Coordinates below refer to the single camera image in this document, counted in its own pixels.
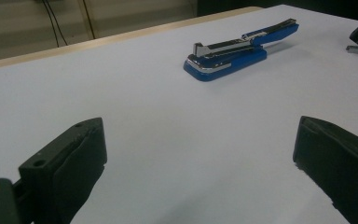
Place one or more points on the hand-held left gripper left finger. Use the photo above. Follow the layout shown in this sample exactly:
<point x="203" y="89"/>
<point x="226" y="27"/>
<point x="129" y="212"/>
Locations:
<point x="71" y="168"/>

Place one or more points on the blue stapler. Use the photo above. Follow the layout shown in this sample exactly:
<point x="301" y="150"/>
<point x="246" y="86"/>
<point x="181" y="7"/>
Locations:
<point x="230" y="59"/>

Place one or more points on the white table sheet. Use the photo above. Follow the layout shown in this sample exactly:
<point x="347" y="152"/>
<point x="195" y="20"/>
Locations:
<point x="167" y="140"/>

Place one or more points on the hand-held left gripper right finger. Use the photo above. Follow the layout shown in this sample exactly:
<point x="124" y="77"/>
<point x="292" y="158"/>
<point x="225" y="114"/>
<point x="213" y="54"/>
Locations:
<point x="341" y="168"/>

